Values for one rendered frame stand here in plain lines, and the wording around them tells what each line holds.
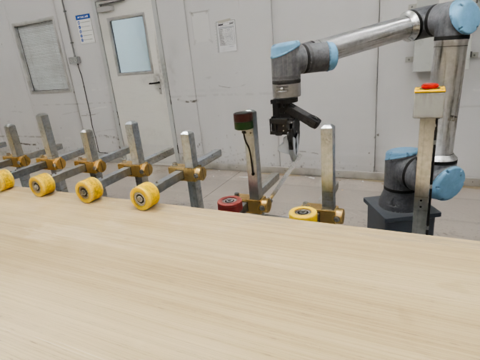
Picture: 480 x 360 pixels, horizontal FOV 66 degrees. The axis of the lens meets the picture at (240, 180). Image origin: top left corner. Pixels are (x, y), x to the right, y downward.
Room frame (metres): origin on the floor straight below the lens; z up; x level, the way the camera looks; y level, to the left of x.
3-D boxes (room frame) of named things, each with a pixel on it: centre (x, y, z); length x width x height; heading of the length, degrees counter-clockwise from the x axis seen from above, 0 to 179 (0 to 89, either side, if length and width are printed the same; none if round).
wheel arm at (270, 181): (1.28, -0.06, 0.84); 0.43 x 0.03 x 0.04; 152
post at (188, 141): (1.30, 0.17, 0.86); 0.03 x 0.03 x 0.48; 62
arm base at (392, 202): (1.58, -0.74, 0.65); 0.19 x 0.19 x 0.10
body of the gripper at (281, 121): (1.21, -0.17, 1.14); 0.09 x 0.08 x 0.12; 62
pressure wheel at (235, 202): (1.10, 0.04, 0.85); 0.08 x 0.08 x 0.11
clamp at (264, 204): (1.19, -0.03, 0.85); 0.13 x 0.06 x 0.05; 62
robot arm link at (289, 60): (1.21, -0.18, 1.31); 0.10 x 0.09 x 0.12; 109
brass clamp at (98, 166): (1.54, 0.63, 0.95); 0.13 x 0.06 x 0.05; 62
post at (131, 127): (1.41, 0.39, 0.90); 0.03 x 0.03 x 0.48; 62
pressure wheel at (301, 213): (0.96, -0.17, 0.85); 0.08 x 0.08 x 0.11
